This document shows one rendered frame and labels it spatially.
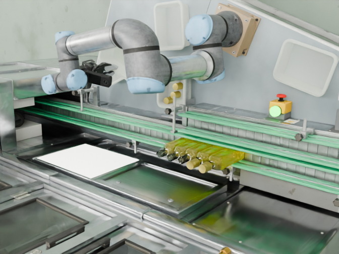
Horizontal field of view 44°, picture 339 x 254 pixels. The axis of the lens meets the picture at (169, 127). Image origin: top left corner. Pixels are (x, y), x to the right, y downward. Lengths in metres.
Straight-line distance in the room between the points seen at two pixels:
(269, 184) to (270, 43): 0.59
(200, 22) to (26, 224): 0.98
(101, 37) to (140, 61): 0.20
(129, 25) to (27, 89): 1.15
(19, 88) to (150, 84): 1.18
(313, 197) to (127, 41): 0.94
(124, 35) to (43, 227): 0.74
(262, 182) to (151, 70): 0.78
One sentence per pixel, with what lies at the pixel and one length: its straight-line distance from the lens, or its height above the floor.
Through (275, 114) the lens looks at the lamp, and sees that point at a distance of 1.75.
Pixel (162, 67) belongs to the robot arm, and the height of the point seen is 1.40.
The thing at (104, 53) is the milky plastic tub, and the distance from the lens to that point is 1.94.
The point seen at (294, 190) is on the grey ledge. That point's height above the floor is 0.88.
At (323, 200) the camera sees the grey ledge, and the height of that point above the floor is 0.88.
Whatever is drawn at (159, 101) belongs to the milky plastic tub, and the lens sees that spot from 2.10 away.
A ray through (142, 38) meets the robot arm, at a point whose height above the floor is 1.46.
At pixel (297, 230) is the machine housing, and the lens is 1.58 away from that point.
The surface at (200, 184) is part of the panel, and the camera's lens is 1.79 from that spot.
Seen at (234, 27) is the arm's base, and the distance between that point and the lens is 1.76.
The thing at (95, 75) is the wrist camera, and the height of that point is 1.26.
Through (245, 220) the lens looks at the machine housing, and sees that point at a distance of 1.61.
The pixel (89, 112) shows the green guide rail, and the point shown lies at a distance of 2.31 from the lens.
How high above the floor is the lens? 2.42
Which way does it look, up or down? 49 degrees down
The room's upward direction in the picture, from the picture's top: 107 degrees counter-clockwise
